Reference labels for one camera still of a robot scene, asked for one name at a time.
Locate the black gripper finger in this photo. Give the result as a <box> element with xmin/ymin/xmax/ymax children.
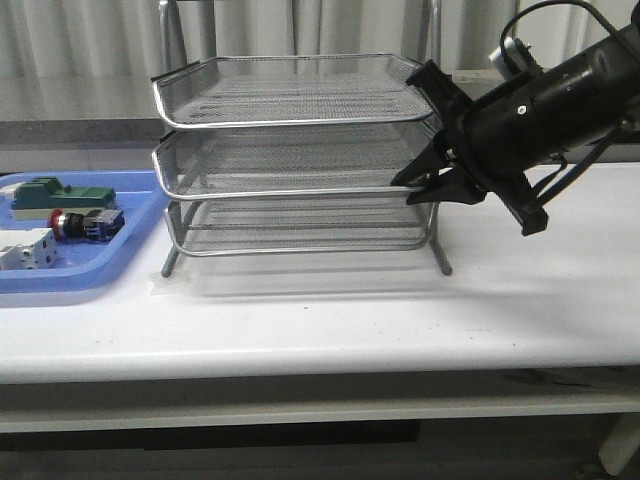
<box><xmin>391</xmin><ymin>132</ymin><xmax>458</xmax><ymax>188</ymax></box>
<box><xmin>406</xmin><ymin>167</ymin><xmax>485</xmax><ymax>205</ymax></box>

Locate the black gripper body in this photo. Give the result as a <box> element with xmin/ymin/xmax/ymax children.
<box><xmin>405</xmin><ymin>59</ymin><xmax>550</xmax><ymax>237</ymax></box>

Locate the red push button switch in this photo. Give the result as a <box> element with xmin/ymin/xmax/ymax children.
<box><xmin>47</xmin><ymin>209</ymin><xmax>125</xmax><ymax>242</ymax></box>

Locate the silver mesh tray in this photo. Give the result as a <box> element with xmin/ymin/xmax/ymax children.
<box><xmin>165</xmin><ymin>194</ymin><xmax>437</xmax><ymax>257</ymax></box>
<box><xmin>152</xmin><ymin>53</ymin><xmax>432</xmax><ymax>130</ymax></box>
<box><xmin>152</xmin><ymin>122</ymin><xmax>435</xmax><ymax>200</ymax></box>

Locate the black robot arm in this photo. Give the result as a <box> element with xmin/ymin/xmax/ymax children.
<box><xmin>392</xmin><ymin>1</ymin><xmax>639</xmax><ymax>235</ymax></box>

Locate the blue plastic tray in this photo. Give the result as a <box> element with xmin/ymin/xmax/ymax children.
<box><xmin>1</xmin><ymin>170</ymin><xmax>168</xmax><ymax>294</ymax></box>

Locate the white table leg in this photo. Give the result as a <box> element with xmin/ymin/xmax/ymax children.
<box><xmin>598</xmin><ymin>413</ymin><xmax>640</xmax><ymax>476</ymax></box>

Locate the green terminal block module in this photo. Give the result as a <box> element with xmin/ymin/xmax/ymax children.
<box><xmin>11</xmin><ymin>176</ymin><xmax>116</xmax><ymax>220</ymax></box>

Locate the dark granite counter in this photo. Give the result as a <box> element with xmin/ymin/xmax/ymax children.
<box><xmin>0</xmin><ymin>68</ymin><xmax>640</xmax><ymax>151</ymax></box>

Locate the white circuit breaker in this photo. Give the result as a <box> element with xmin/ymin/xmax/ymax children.
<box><xmin>1</xmin><ymin>228</ymin><xmax>58</xmax><ymax>270</ymax></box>

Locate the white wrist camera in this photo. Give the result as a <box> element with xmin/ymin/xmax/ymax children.
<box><xmin>489</xmin><ymin>36</ymin><xmax>542</xmax><ymax>81</ymax></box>

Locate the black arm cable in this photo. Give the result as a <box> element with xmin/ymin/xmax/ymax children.
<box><xmin>499</xmin><ymin>0</ymin><xmax>640</xmax><ymax>209</ymax></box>

